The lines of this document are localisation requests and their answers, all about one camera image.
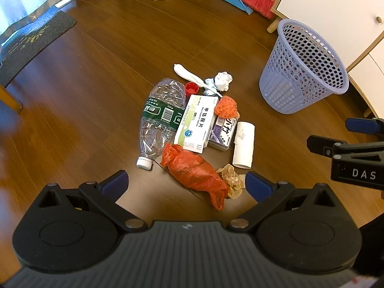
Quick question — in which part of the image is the clear plastic water bottle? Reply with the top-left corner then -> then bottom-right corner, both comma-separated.
136,78 -> 187,171

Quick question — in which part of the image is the white green medicine box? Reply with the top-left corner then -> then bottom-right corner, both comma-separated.
174,94 -> 217,153

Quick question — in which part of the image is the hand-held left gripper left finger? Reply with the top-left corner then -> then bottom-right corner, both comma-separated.
37,170 -> 147,233

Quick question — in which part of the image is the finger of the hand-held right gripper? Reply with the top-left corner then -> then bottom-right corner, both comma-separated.
345,117 -> 384,136
306,135 -> 384,159

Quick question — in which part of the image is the crumpled brown paper wrapper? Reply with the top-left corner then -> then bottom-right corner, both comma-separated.
215,164 -> 246,199

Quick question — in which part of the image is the orange mesh scrubber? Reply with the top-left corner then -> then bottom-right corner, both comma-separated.
214,95 -> 239,118

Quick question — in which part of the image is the wooden furniture leg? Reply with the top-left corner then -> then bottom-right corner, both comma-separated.
0,84 -> 23,114

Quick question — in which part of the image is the white wooden cabinet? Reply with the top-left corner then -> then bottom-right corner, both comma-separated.
267,0 -> 384,117

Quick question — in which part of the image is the purple plastic waste basket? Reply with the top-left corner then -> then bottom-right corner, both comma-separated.
259,18 -> 349,114

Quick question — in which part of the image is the dark grey door mat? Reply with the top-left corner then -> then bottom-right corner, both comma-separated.
0,6 -> 78,87

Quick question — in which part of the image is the white toothbrush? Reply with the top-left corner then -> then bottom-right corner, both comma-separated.
173,64 -> 222,97

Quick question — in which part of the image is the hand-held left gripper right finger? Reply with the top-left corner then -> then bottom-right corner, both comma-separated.
228,171 -> 336,233

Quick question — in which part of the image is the white paper roll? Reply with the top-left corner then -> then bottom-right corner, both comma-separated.
232,121 -> 255,168

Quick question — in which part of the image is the clear plastic labelled box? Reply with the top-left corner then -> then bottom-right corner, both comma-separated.
208,112 -> 240,151

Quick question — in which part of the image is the orange plastic bag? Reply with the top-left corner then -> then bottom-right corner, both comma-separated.
160,143 -> 228,210

